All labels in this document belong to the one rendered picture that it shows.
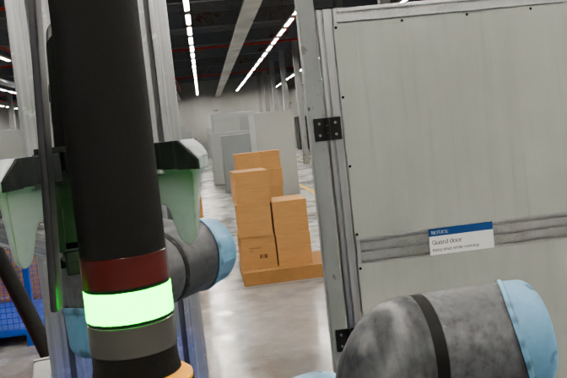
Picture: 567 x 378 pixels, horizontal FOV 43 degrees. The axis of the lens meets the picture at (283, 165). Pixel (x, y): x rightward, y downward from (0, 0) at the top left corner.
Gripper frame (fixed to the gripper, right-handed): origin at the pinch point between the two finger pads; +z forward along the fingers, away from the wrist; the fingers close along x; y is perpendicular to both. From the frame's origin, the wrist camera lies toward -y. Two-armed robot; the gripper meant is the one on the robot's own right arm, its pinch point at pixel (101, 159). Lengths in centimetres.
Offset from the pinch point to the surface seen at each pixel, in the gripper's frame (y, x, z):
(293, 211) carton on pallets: 91, -224, -716
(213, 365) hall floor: 165, -78, -476
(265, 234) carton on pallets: 113, -191, -721
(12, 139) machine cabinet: -27, 79, -1057
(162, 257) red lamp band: 3.9, -1.5, 9.0
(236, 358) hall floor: 166, -98, -482
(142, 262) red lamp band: 3.9, -0.6, 9.6
